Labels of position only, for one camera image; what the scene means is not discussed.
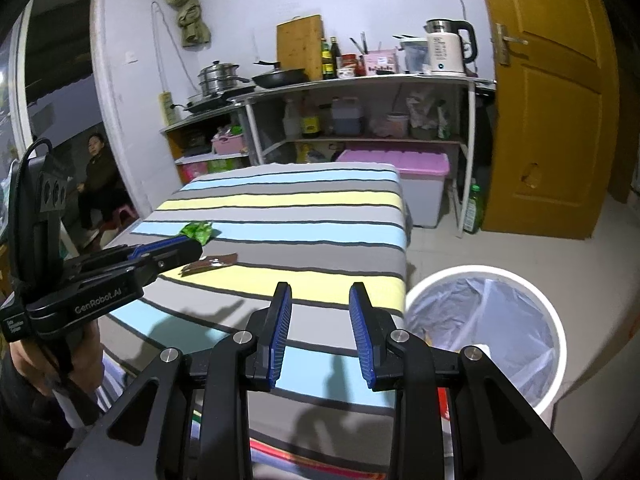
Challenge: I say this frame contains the pink plastic basket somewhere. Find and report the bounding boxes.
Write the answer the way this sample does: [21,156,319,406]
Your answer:
[212,132,246,156]

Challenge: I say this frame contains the striped tablecloth table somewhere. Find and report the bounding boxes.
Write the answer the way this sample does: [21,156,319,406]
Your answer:
[92,162,414,480]

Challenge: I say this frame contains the wooden cutting board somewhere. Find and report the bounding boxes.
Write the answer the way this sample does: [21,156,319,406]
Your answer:
[276,14,325,81]

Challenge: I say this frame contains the clear bin liner bag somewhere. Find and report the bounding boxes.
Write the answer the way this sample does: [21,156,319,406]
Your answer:
[407,274,557,402]

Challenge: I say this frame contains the small metal kitchen rack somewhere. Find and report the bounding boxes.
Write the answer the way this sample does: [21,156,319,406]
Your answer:
[159,104,251,187]

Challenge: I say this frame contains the rainbow striped cloth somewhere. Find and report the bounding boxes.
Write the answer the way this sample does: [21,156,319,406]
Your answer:
[192,410,401,480]

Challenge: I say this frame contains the green plastic bottle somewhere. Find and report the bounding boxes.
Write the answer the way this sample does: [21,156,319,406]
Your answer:
[462,184,486,235]

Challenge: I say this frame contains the green snack wrapper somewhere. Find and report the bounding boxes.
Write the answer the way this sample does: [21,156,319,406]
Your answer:
[177,221,221,244]

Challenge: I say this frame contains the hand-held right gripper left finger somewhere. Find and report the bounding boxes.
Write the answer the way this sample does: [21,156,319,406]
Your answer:
[57,281,294,480]

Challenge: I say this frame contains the brass door handle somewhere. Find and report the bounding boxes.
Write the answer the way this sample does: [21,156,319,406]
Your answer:
[491,23,529,66]

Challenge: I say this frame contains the black frying pan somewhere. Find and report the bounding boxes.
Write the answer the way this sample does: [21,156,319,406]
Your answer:
[250,61,311,89]

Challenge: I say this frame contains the large metal kitchen rack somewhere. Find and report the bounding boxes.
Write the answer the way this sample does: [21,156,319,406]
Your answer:
[232,73,497,239]

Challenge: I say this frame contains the clear plastic container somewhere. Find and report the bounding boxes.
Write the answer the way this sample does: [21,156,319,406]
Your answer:
[399,37,431,74]

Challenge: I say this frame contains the pink utensil holder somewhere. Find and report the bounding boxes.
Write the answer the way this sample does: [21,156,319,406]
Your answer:
[349,32,400,75]

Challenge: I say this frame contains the white round bin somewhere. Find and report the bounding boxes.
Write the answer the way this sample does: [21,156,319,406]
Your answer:
[403,265,568,432]

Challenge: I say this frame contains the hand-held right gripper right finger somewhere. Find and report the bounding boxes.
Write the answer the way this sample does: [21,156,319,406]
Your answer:
[348,281,584,480]

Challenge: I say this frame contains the pink lid storage box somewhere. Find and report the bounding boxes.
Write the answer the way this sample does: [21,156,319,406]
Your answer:
[335,148,451,229]

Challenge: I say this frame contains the person's left hand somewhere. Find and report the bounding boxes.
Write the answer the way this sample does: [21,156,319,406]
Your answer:
[7,324,104,397]

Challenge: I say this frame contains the dark bottle yellow label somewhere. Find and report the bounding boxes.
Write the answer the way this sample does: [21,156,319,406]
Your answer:
[299,97,321,140]

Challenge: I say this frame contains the grey plastic jug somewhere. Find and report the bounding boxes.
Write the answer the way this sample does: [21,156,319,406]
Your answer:
[330,95,365,137]

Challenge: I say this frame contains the person's left forearm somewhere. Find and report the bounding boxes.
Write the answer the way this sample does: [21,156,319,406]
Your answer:
[0,355,103,463]

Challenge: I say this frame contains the white electric kettle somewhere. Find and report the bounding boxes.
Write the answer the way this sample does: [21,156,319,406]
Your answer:
[424,18,479,79]

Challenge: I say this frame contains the steel steamer pot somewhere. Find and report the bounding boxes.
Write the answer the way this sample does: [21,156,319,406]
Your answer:
[198,60,251,97]

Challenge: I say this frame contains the yellow wooden door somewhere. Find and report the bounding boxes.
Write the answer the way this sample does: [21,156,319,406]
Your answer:
[472,0,621,241]

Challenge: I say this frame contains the hanging olive cloth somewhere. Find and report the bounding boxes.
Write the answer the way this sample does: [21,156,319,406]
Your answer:
[163,0,211,49]

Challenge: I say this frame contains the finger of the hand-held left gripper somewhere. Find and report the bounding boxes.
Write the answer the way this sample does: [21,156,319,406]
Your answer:
[127,237,202,260]
[62,245,204,287]

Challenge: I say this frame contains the white plastic bottle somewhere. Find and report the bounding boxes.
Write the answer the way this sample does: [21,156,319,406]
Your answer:
[283,98,301,139]

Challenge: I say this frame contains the colourful snack carton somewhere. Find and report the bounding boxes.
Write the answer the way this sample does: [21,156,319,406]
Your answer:
[177,157,251,186]

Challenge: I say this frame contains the brown wrapper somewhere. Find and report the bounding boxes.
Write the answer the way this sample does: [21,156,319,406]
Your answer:
[179,253,239,276]

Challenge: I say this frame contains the crumpled plastic bags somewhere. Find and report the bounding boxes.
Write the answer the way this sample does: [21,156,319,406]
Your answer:
[405,87,451,141]

